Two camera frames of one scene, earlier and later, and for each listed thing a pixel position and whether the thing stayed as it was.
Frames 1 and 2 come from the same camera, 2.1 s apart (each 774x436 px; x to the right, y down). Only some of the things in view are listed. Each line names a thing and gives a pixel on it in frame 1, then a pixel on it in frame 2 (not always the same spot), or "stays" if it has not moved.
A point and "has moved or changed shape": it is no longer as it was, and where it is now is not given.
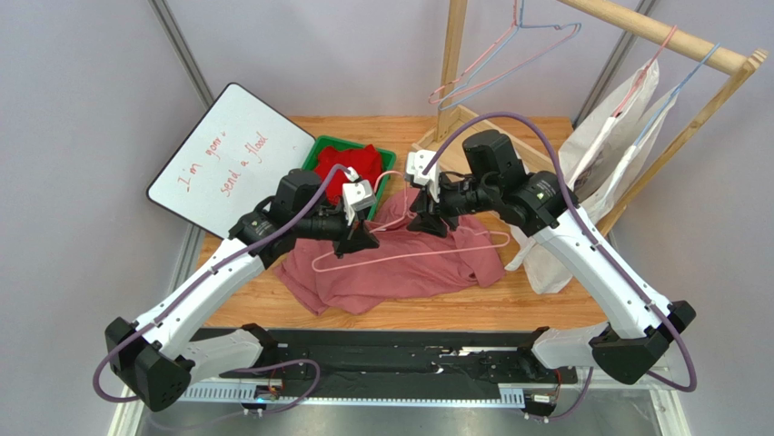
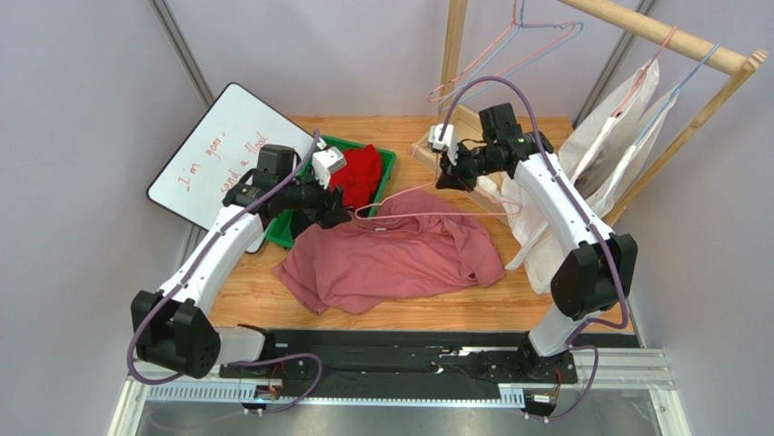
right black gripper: (431, 212) to (454, 170)
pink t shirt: (403, 262) stays
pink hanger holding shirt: (647, 74) stays
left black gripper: (360, 239) to (330, 210)
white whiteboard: (236, 156) stays
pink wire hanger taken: (425, 253) has moved or changed shape
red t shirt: (364, 161) stays
